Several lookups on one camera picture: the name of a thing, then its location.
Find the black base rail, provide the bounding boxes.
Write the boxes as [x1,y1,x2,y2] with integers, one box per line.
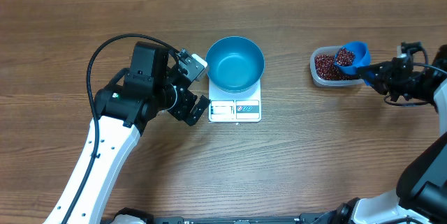
[99,202,360,224]

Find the teal metal bowl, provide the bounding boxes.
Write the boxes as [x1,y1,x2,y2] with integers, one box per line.
[205,36,265,93]

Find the red adzuki beans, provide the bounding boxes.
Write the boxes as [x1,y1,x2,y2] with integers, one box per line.
[315,47,358,80]

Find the blue plastic measuring scoop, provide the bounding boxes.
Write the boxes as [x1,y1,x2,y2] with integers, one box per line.
[334,41,372,76]

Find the white digital kitchen scale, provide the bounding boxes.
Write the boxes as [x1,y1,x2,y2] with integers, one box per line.
[208,80,262,123]

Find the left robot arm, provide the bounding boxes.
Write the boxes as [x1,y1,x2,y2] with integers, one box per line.
[45,42,210,223]

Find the clear plastic food container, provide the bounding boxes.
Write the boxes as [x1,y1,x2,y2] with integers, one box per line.
[310,45,364,88]

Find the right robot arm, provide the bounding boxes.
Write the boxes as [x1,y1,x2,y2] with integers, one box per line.
[317,42,446,223]

